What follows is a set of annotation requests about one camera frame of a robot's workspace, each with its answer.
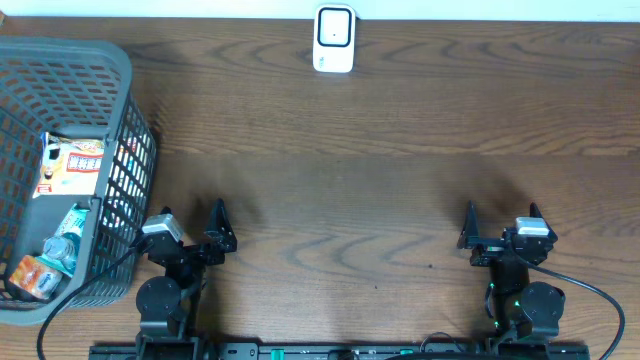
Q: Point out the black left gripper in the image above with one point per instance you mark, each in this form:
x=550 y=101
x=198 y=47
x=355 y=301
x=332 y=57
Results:
x=227 y=242

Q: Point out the light teal wipes packet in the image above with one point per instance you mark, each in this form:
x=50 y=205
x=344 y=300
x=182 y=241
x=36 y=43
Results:
x=72 y=225

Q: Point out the grey plastic shopping basket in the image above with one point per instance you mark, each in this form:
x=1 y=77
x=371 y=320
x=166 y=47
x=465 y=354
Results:
x=73 y=89

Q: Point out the teal liquid bottle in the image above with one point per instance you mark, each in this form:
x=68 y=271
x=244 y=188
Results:
x=61 y=253

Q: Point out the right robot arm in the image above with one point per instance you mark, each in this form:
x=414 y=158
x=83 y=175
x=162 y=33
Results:
x=526 y=313

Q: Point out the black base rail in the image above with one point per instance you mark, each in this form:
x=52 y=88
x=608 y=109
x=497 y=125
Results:
x=253 y=351

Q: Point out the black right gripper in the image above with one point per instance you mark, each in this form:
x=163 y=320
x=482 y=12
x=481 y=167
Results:
x=489 y=249

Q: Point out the white barcode scanner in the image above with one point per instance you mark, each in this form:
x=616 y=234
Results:
x=333 y=48

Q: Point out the yellow snack bag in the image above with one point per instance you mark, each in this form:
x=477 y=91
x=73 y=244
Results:
x=69 y=166

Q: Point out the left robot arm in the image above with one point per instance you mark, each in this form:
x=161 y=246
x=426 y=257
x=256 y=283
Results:
x=168 y=304

